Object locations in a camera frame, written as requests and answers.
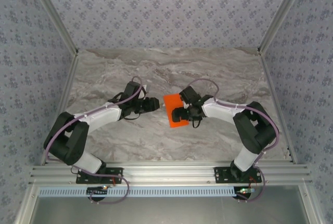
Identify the orange paper sheet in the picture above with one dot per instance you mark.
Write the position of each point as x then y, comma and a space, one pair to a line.
170, 102

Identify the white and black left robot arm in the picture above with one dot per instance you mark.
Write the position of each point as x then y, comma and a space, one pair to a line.
104, 114

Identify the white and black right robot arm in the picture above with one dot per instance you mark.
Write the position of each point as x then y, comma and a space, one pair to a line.
221, 112

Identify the grey metal tray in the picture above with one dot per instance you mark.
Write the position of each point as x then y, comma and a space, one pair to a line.
166, 211

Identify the small black circuit board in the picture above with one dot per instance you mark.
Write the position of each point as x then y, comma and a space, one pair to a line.
97, 190
244, 190

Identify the wide aluminium mounting rail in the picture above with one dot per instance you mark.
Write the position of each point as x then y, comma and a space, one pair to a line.
166, 174

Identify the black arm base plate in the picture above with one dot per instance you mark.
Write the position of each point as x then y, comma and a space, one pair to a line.
221, 175
114, 175

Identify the aluminium frame post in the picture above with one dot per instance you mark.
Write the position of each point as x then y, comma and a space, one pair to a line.
281, 13
55, 13

